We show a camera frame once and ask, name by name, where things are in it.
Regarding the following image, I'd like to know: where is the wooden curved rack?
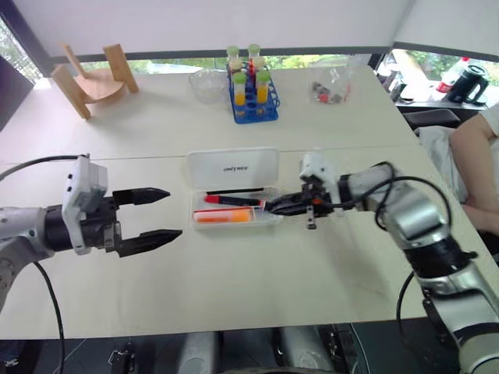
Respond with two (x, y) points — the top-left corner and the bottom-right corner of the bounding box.
(50, 42), (140, 120)

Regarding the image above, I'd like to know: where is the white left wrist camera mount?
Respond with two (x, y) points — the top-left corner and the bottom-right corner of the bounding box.
(61, 154), (109, 256)

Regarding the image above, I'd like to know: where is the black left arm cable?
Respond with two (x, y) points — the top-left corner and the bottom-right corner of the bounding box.
(33, 260), (66, 374)
(0, 154), (85, 182)

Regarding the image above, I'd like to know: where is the clear white plastic pencil case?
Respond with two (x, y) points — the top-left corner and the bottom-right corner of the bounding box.
(186, 146), (285, 231)

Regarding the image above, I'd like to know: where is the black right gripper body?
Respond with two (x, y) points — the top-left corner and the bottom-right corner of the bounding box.
(299, 180), (333, 231)

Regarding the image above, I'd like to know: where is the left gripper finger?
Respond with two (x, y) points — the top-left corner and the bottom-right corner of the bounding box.
(116, 229), (184, 259)
(112, 186), (172, 206)

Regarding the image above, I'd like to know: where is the thin black pen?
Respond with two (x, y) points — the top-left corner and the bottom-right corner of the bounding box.
(206, 186), (265, 196)

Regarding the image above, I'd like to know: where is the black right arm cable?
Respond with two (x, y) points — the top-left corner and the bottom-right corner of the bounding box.
(396, 270), (426, 352)
(329, 162), (455, 235)

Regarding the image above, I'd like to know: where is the black chair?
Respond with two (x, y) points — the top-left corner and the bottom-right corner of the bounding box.
(402, 108), (462, 138)

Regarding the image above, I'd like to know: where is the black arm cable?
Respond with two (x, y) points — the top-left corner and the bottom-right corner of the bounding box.
(0, 154), (85, 182)
(329, 162), (455, 235)
(33, 260), (66, 374)
(396, 270), (426, 352)

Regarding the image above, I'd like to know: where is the black kettle jug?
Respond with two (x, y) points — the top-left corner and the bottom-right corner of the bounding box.
(445, 63), (489, 104)

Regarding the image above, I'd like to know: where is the blue test tube rack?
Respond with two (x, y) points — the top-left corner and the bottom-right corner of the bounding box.
(226, 62), (281, 125)

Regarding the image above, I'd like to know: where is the clear bag of small parts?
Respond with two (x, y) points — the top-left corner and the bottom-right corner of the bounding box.
(309, 65), (355, 107)

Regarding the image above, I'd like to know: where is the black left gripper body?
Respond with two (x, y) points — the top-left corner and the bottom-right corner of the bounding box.
(80, 196), (124, 255)

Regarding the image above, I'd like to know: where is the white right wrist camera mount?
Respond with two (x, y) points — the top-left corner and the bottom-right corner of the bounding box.
(299, 152), (341, 198)

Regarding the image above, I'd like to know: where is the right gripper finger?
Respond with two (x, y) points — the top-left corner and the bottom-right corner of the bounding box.
(268, 205), (310, 217)
(266, 191), (306, 210)

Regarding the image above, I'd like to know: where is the clear glass bowl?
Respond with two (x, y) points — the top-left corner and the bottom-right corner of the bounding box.
(189, 69), (228, 105)

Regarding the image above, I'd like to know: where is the orange highlighter marker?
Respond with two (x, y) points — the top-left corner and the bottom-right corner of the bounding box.
(193, 208), (253, 224)

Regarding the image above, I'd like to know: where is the green capped orange liquid tube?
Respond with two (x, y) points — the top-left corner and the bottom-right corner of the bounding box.
(255, 69), (271, 118)
(232, 73), (248, 118)

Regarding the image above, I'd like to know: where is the white cloth garment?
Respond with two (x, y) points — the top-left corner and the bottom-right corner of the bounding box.
(418, 125), (469, 204)

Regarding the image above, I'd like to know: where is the red capped black marker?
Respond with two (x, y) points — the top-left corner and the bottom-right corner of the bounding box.
(203, 194), (267, 207)

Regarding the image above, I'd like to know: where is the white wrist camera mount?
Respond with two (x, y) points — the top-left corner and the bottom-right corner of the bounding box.
(61, 154), (109, 256)
(299, 152), (341, 198)

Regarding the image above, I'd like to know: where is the red and white bottle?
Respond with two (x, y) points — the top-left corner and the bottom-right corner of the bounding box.
(436, 56), (472, 94)

